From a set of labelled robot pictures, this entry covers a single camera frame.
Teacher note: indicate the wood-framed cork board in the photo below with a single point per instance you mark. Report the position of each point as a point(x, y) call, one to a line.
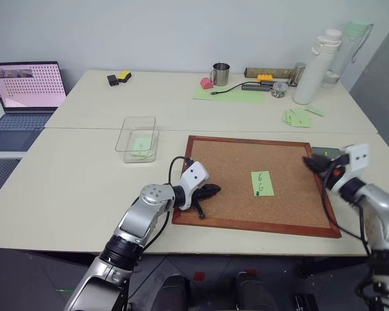
point(233, 181)

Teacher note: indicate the long wooden bar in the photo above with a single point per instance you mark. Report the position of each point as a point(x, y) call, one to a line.
point(269, 72)

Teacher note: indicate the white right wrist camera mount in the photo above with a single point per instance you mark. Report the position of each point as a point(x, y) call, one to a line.
point(358, 158)

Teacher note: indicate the dark rounded shape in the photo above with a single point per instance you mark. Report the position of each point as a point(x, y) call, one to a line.
point(173, 293)

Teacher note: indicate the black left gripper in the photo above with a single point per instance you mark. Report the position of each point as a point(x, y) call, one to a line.
point(198, 193)

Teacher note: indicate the dark grey tray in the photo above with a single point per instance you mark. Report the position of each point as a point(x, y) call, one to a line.
point(319, 151)

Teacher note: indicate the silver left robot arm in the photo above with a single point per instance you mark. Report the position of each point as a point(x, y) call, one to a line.
point(139, 223)

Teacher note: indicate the pile of green notes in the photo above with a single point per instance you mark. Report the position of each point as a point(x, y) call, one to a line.
point(298, 119)

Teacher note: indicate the metal tumbler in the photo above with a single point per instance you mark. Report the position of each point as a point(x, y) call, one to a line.
point(298, 74)

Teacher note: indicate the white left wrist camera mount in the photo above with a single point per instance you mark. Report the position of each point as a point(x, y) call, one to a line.
point(194, 175)

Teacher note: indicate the open laptop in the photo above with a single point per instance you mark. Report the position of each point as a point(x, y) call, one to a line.
point(26, 87)

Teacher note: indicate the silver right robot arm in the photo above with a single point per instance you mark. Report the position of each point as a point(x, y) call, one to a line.
point(382, 226)

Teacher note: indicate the white water bottle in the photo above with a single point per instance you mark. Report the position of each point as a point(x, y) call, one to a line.
point(311, 71)

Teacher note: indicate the clear bottle with green lid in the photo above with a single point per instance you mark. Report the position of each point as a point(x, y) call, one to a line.
point(338, 58)

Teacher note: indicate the plain green note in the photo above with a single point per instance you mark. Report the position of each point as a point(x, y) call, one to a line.
point(142, 146)

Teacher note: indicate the yellow and black sponge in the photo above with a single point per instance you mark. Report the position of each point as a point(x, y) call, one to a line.
point(124, 75)

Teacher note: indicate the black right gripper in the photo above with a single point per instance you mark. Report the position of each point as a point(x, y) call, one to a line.
point(335, 163)

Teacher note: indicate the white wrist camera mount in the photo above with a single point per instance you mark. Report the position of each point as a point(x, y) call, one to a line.
point(358, 158)
point(194, 175)

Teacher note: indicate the pink round object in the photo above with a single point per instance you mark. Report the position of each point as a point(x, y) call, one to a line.
point(206, 83)

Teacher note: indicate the large green paper sheet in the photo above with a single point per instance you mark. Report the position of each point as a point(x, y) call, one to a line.
point(233, 97)

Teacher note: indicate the clear plastic box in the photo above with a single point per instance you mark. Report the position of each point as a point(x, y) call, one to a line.
point(150, 142)

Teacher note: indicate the small black block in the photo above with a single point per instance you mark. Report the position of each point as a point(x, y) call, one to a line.
point(112, 80)

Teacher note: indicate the jar of coloured pushpins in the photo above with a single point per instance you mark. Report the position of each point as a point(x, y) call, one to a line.
point(279, 90)

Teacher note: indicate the dark grey usb hub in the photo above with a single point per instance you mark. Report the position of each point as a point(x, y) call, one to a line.
point(256, 87)

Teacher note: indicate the green note with numbers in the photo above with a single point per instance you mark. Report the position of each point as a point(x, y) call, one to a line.
point(263, 181)

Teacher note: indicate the yellow toy brick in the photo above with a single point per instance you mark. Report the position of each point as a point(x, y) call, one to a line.
point(265, 78)

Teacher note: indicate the metal mug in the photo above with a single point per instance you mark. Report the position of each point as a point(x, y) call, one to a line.
point(221, 75)

